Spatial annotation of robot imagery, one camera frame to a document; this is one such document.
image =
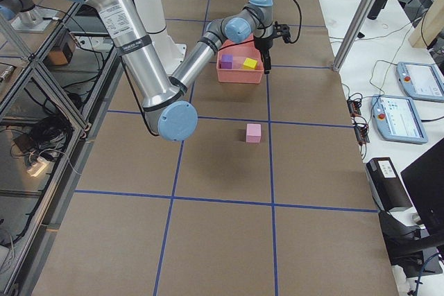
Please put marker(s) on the black box with label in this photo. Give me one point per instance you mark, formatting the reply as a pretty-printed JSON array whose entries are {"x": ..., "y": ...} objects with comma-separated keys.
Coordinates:
[{"x": 386, "y": 186}]

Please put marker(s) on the near teach pendant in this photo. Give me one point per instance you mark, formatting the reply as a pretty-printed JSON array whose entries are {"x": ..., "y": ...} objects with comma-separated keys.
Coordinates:
[{"x": 397, "y": 119}]

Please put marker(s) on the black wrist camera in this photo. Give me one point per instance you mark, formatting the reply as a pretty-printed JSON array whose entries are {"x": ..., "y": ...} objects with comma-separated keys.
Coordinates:
[{"x": 283, "y": 31}]

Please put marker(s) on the far teach pendant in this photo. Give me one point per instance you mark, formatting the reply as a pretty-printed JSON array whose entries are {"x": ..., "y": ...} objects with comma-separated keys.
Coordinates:
[{"x": 423, "y": 82}]

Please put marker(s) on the aluminium frame post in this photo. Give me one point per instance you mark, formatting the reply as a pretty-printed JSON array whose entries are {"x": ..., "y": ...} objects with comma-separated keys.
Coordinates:
[{"x": 351, "y": 34}]

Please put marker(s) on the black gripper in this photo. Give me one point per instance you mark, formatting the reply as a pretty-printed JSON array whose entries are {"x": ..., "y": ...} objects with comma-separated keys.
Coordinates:
[{"x": 262, "y": 44}]

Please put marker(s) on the small brown wooden box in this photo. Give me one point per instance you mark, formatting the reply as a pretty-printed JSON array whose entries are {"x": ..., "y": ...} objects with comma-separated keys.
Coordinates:
[{"x": 62, "y": 51}]

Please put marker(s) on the white power strip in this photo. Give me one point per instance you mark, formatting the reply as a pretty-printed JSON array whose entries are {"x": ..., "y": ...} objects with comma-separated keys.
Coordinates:
[{"x": 37, "y": 167}]

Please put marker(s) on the white camera mast with base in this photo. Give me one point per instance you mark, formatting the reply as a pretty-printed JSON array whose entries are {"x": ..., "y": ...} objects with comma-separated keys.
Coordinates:
[{"x": 170, "y": 53}]

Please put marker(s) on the black water bottle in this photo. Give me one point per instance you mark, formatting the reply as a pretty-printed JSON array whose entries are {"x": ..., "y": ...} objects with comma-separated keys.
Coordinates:
[{"x": 376, "y": 9}]

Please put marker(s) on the teach pendant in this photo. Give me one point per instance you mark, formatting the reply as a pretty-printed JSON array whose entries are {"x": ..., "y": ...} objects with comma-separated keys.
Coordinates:
[
  {"x": 423, "y": 82},
  {"x": 397, "y": 119}
]

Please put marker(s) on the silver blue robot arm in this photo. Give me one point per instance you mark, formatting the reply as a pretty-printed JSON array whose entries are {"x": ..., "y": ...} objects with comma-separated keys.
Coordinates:
[{"x": 166, "y": 113}]

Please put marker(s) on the black monitor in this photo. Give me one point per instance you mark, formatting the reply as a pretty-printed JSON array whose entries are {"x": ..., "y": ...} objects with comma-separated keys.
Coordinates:
[{"x": 423, "y": 180}]

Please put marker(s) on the yellow foam block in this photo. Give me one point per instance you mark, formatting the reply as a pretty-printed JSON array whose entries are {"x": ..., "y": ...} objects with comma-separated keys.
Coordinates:
[{"x": 250, "y": 64}]

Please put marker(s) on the pink foam block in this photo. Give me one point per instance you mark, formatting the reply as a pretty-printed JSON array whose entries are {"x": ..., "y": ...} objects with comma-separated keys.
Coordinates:
[{"x": 253, "y": 132}]

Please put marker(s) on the pink plastic bin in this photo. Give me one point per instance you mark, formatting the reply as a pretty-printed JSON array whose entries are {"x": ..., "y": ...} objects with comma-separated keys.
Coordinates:
[{"x": 237, "y": 74}]

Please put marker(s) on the purple foam block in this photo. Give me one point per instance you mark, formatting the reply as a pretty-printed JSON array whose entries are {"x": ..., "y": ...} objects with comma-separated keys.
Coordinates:
[{"x": 226, "y": 61}]

